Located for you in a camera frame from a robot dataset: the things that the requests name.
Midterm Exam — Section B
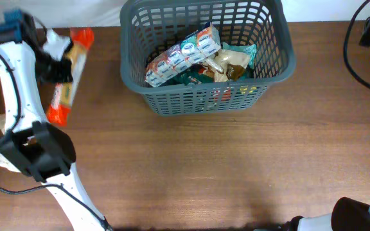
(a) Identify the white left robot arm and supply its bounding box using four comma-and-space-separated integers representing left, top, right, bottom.
0, 9, 111, 230

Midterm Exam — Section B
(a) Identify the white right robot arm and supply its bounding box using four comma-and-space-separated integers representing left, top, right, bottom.
278, 17, 370, 231

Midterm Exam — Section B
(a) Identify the Kleenex tissue multipack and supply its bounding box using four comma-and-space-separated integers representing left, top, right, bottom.
145, 22, 221, 87

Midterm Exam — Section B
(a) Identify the green Nescafe coffee bag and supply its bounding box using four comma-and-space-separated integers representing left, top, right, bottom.
168, 65, 250, 86

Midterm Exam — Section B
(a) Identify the grey plastic basket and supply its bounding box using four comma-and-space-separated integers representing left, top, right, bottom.
119, 0, 296, 116

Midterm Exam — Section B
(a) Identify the beige paper bag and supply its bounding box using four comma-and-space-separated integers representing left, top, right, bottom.
0, 114, 20, 173

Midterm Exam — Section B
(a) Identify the beige snack bag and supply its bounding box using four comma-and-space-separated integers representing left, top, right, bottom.
202, 49, 251, 82

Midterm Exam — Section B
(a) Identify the teal wet wipes packet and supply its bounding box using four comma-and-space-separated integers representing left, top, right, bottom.
222, 42, 257, 69

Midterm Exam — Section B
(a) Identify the black cable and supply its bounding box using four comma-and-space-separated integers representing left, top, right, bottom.
342, 0, 370, 99

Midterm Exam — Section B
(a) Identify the San Remo spaghetti packet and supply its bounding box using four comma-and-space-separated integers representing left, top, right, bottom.
46, 28, 94, 126

